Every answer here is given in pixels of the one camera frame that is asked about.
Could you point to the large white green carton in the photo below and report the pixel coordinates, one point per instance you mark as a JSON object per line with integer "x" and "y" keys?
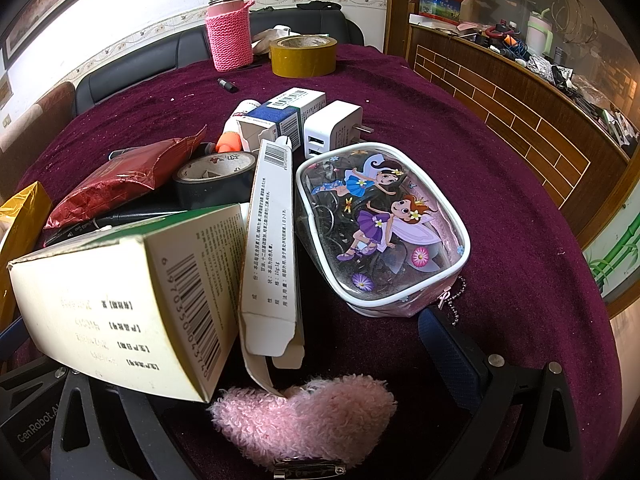
{"x": 125, "y": 305}

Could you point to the counter clutter pile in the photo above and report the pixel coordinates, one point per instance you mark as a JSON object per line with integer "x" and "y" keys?
{"x": 560, "y": 67}

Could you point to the blue white medicine box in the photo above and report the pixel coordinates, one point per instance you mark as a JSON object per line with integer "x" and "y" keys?
{"x": 272, "y": 120}

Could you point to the framed wall painting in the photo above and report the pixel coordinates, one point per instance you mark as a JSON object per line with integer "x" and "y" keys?
{"x": 45, "y": 5}

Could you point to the purple tablecloth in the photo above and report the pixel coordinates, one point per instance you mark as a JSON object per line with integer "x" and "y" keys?
{"x": 500, "y": 260}

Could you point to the wooden brick pattern counter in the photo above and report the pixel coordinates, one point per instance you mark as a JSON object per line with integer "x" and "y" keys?
{"x": 500, "y": 100}

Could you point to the colourful open cardboard box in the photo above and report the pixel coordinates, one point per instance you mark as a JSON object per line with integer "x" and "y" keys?
{"x": 440, "y": 7}

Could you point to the bamboo wall sticker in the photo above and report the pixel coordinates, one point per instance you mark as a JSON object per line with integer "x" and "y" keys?
{"x": 612, "y": 255}

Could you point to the yellow-brown packing tape roll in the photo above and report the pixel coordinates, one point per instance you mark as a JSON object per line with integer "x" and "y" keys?
{"x": 300, "y": 62}

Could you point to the black item on sofa back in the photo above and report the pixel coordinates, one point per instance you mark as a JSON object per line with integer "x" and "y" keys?
{"x": 320, "y": 5}

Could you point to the white USB charger plug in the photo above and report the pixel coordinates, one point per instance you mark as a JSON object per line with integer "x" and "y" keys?
{"x": 327, "y": 127}

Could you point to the white bottle with orange cap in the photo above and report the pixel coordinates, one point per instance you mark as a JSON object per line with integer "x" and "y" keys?
{"x": 227, "y": 141}

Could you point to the pale green mug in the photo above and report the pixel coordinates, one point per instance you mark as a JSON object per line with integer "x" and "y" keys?
{"x": 539, "y": 35}

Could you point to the red foil packet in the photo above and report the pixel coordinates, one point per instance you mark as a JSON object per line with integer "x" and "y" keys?
{"x": 120, "y": 180}

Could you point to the black electrical tape roll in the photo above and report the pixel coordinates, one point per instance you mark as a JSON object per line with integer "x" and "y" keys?
{"x": 220, "y": 187}

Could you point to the small black cylinder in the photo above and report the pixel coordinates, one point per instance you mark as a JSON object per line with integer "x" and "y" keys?
{"x": 227, "y": 85}

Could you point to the clear fairy print pouch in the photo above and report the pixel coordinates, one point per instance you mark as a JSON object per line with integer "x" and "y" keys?
{"x": 380, "y": 230}

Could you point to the brown armchair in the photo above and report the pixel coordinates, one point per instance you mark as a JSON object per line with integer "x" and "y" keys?
{"x": 35, "y": 120}

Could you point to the black leather sofa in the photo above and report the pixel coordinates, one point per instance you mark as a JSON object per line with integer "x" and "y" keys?
{"x": 150, "y": 65}

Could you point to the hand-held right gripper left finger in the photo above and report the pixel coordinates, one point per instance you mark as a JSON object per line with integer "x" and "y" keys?
{"x": 102, "y": 425}

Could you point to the black pen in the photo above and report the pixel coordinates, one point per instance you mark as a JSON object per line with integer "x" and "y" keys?
{"x": 130, "y": 217}

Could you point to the pink knitted sleeve thermos bottle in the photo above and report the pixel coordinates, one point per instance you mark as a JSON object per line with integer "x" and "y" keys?
{"x": 227, "y": 35}

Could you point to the long narrow white box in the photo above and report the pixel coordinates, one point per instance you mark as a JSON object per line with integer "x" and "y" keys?
{"x": 270, "y": 260}

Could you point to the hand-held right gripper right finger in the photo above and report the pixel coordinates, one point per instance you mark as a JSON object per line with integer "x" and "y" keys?
{"x": 450, "y": 355}

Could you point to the pink fluffy heart hair clip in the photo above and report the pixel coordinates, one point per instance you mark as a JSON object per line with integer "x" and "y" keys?
{"x": 310, "y": 420}

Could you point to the white green medicine box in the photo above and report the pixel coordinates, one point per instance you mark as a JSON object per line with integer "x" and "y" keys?
{"x": 305, "y": 100}

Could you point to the white crumpled cloth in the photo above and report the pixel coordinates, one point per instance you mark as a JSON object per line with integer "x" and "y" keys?
{"x": 265, "y": 40}

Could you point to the yellow foil packet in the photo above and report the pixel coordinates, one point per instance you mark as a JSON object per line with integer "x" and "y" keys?
{"x": 20, "y": 230}

